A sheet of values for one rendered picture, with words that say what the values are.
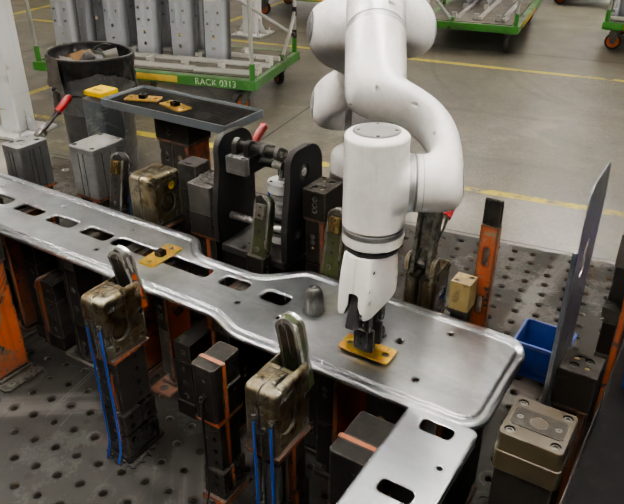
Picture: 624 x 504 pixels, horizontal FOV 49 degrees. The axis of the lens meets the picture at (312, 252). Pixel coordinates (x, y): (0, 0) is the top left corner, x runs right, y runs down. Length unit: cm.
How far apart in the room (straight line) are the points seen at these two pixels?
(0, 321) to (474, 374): 94
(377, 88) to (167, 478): 76
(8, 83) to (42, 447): 393
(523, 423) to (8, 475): 90
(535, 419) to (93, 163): 106
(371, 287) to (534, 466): 30
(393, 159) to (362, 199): 7
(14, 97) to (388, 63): 433
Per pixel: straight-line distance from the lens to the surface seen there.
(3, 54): 509
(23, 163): 179
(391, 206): 88
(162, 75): 543
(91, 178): 158
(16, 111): 519
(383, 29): 102
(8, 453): 143
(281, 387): 92
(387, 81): 96
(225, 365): 106
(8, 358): 157
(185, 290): 121
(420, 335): 110
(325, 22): 125
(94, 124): 181
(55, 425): 145
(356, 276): 93
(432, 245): 113
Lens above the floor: 164
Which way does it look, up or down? 29 degrees down
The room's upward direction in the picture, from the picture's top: straight up
